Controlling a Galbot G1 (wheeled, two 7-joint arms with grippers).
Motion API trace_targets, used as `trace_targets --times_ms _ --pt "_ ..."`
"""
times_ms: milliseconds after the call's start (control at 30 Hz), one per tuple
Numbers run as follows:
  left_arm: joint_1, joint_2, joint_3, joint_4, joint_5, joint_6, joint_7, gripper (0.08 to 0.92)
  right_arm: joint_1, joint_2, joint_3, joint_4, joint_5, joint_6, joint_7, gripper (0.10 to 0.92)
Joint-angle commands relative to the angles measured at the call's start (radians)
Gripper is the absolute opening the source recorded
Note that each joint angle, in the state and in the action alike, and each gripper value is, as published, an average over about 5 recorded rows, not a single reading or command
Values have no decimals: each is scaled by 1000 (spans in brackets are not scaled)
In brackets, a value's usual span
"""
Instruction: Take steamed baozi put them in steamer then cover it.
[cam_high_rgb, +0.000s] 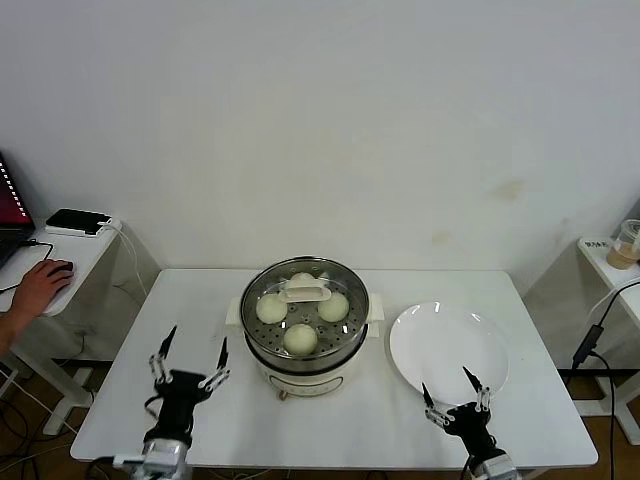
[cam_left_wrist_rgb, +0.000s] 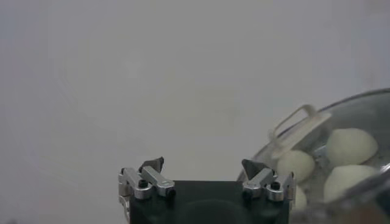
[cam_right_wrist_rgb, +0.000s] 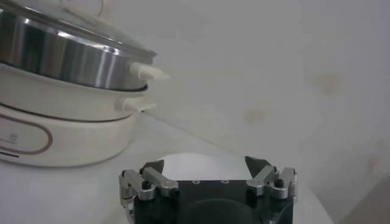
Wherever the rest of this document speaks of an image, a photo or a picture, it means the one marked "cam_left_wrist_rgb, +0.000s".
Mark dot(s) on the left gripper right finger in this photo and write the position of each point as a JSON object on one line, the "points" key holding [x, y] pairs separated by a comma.
{"points": [[262, 179]]}

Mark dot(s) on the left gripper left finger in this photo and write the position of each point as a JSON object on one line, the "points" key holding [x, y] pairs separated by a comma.
{"points": [[155, 179]]}

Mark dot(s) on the white steamed baozi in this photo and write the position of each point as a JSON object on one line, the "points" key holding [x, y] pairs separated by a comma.
{"points": [[347, 182], [350, 146], [295, 165], [300, 199]]}

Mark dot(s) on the round glass pot lid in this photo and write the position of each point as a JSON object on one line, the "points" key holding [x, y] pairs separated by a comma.
{"points": [[301, 131]]}

